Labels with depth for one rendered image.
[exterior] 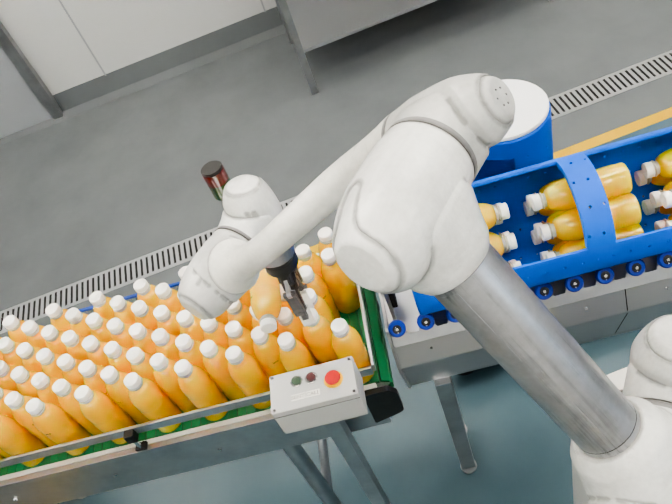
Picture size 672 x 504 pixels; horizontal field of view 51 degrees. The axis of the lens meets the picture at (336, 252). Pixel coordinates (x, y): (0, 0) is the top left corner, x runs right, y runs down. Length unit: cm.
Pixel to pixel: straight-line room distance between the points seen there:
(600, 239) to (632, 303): 29
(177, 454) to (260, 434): 23
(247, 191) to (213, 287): 19
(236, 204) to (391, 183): 57
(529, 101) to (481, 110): 131
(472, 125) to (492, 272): 18
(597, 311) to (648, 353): 68
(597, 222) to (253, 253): 81
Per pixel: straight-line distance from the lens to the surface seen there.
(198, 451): 198
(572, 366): 101
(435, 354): 187
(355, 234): 80
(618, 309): 192
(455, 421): 229
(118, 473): 208
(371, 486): 207
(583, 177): 168
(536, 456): 265
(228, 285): 128
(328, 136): 395
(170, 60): 503
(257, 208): 135
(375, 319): 192
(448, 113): 90
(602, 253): 171
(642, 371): 125
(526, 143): 213
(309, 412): 161
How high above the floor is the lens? 243
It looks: 47 degrees down
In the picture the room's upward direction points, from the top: 23 degrees counter-clockwise
